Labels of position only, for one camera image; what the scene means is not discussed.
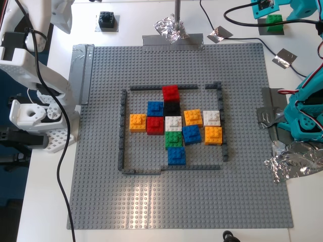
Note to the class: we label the metal pole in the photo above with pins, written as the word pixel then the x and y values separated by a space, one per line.
pixel 178 10

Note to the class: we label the grey lego baseplate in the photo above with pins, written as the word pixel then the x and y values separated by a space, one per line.
pixel 176 196

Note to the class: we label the black lego cube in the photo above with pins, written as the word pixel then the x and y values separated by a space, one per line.
pixel 172 109
pixel 107 19

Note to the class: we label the silver tape piece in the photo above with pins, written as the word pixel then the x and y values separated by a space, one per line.
pixel 283 58
pixel 219 34

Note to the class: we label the grey duct tape strip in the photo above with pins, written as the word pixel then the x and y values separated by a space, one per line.
pixel 268 116
pixel 83 75
pixel 194 41

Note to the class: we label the green lego cube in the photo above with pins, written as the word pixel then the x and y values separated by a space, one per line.
pixel 275 23
pixel 173 140

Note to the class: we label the yellow lego cube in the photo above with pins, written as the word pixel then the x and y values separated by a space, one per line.
pixel 137 122
pixel 213 135
pixel 193 117

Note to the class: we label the red lego cube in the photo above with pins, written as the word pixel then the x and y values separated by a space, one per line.
pixel 171 93
pixel 155 125

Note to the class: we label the white lego cube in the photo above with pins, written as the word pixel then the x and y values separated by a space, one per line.
pixel 173 123
pixel 212 118

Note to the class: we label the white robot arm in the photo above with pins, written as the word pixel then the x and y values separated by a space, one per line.
pixel 25 70

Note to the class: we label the blue lego cube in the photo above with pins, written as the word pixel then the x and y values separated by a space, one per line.
pixel 191 134
pixel 176 155
pixel 155 109

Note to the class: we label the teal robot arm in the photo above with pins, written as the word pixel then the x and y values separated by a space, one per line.
pixel 302 121

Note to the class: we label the crumpled aluminium foil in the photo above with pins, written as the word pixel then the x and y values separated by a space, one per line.
pixel 171 32
pixel 290 161

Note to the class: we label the black table clamp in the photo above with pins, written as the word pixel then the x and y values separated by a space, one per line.
pixel 20 138

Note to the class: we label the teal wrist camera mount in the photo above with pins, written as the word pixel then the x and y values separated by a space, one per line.
pixel 257 12

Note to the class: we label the dark grey brick wall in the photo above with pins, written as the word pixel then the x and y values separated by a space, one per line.
pixel 146 88
pixel 196 167
pixel 214 86
pixel 146 172
pixel 122 121

